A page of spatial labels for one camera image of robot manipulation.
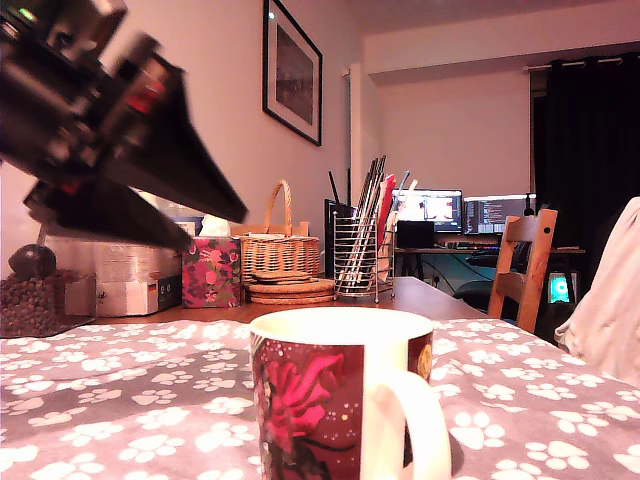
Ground white printed cardboard box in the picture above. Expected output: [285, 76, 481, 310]
[47, 224, 184, 318]

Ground white tissue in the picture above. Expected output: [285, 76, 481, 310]
[198, 214, 231, 238]

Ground dark brown scoop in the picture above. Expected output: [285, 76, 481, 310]
[6, 222, 57, 279]

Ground clear container white lid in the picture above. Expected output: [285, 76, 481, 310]
[0, 162, 100, 337]

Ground floral tissue box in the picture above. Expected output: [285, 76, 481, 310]
[179, 236, 242, 309]

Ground black framed picture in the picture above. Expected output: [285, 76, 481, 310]
[261, 0, 324, 147]

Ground light wooden board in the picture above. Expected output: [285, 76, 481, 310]
[229, 221, 311, 238]

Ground dark square cork coaster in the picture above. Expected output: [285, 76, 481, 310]
[249, 269, 311, 285]

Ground black router with antennas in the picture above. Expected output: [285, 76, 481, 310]
[323, 168, 359, 277]

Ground round cork trivet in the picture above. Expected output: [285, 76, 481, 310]
[247, 278, 335, 297]
[248, 292, 334, 307]

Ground white vertical pipe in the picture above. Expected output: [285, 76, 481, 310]
[342, 62, 362, 209]

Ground grey paw print cloth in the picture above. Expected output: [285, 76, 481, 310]
[0, 317, 640, 480]

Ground red kitchen utensil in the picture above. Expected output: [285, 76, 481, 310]
[375, 173, 397, 236]

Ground small black box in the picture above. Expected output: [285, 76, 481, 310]
[394, 220, 435, 250]

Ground white mug red flower print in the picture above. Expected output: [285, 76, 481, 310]
[247, 306, 454, 480]

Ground monitor showing video windows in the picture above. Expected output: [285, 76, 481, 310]
[391, 188, 463, 234]

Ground monitor showing code text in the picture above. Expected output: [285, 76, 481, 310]
[462, 194, 536, 236]

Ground dark office chair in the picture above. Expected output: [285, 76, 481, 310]
[452, 279, 496, 314]

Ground white curtain rod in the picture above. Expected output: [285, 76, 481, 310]
[522, 55, 640, 74]

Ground wooden chair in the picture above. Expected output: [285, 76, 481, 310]
[486, 208, 559, 335]

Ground dark desk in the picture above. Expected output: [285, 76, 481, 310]
[393, 244, 586, 294]

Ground computer case glowing fan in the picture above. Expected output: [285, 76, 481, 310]
[544, 271, 577, 305]

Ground black curtain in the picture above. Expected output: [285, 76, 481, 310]
[530, 52, 640, 346]

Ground pale draped fabric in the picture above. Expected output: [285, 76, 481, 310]
[553, 196, 640, 389]

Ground wicker basket with handle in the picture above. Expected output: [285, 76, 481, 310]
[229, 179, 321, 285]

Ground black utensil handles bundle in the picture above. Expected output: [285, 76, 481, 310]
[344, 154, 387, 294]

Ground metal wire utensil rack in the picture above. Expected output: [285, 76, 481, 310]
[331, 210, 396, 304]

